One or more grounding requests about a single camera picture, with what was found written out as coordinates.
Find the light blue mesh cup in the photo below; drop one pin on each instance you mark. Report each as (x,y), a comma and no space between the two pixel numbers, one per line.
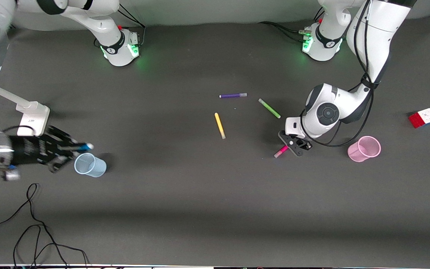
(95,167)

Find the blue marker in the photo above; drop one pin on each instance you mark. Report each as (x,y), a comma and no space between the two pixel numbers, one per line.
(87,146)

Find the yellow marker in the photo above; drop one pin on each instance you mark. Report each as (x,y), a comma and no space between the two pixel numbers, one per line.
(220,126)

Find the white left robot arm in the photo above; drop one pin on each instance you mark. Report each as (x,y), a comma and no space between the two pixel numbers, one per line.
(381,33)

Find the colourful puzzle cube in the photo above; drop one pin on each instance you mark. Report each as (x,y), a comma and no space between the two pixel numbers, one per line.
(423,118)

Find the green marker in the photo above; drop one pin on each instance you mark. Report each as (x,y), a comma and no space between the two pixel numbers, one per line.
(269,108)

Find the pink marker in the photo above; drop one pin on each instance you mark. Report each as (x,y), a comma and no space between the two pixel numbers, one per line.
(280,151)

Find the white camera stand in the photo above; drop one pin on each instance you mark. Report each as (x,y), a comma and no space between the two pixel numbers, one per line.
(34,119)

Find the pink mesh cup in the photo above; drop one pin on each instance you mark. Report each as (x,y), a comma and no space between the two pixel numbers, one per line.
(357,152)

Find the purple marker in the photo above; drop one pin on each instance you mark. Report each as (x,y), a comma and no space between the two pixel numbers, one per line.
(233,95)

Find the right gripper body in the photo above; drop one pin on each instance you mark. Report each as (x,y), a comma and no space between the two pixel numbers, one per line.
(29,150)

